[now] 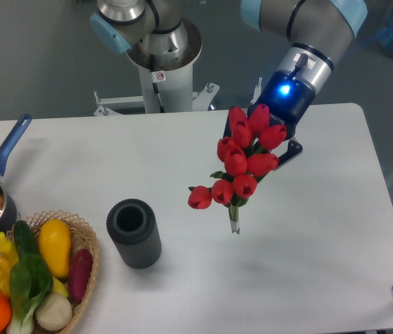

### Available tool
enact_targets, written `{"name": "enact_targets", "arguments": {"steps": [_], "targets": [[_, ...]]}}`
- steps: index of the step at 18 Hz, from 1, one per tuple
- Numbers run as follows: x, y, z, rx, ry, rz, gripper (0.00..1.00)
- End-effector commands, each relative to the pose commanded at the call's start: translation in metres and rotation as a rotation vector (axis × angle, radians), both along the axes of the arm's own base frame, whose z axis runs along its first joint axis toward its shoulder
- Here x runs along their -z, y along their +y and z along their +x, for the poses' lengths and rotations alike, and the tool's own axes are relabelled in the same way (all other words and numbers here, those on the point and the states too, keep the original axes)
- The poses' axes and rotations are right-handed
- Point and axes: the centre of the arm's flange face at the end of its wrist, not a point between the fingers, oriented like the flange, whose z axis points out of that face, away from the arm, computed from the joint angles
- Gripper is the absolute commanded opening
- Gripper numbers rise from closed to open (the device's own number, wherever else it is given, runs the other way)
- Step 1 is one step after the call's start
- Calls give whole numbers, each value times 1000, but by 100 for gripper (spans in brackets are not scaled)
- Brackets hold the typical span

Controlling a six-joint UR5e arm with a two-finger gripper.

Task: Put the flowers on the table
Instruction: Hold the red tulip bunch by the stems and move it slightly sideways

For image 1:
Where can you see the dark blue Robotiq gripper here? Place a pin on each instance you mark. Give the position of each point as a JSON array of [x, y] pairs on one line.
[[287, 99]]

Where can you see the red tulip bouquet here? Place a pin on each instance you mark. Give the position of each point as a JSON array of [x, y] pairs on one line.
[[247, 157]]

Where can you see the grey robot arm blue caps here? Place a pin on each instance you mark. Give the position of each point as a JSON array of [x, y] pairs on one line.
[[319, 32]]

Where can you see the dark grey ribbed vase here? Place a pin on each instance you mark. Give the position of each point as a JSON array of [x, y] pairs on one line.
[[132, 226]]

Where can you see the woven wicker basket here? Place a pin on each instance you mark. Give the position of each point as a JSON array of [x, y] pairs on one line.
[[83, 236]]

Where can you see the purple eggplant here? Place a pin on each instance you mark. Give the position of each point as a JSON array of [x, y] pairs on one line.
[[79, 275]]

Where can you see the yellow squash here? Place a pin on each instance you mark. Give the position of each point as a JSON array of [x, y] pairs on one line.
[[55, 243]]

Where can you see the yellow banana tip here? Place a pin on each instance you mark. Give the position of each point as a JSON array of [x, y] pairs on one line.
[[59, 288]]

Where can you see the green cucumber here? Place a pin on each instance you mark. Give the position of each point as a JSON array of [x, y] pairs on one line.
[[24, 239]]

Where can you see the green bok choy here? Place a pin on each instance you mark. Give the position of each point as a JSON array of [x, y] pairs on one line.
[[30, 281]]

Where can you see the small yellow pepper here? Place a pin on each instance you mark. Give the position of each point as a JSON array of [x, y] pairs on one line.
[[8, 249]]

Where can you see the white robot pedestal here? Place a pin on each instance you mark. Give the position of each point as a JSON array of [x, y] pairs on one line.
[[165, 69]]

